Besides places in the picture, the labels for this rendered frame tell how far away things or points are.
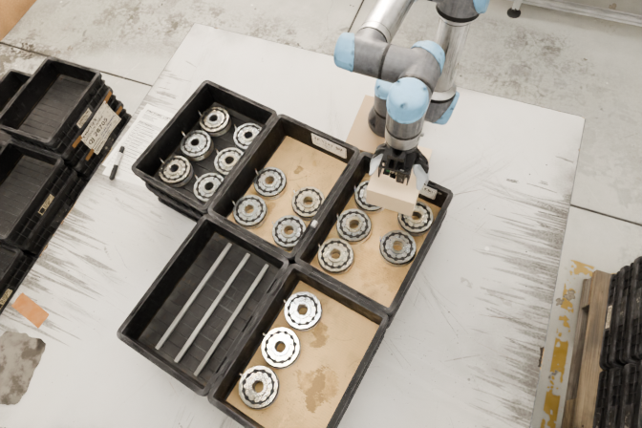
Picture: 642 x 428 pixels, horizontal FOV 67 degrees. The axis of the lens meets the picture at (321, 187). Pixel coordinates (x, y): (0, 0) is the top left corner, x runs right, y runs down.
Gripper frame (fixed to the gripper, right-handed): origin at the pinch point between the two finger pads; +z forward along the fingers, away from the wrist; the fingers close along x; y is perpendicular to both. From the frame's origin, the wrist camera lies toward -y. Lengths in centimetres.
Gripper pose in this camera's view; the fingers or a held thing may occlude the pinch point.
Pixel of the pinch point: (398, 173)
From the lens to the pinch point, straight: 122.5
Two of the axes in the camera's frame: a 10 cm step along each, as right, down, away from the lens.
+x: 9.3, 2.9, -2.3
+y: -3.6, 8.4, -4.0
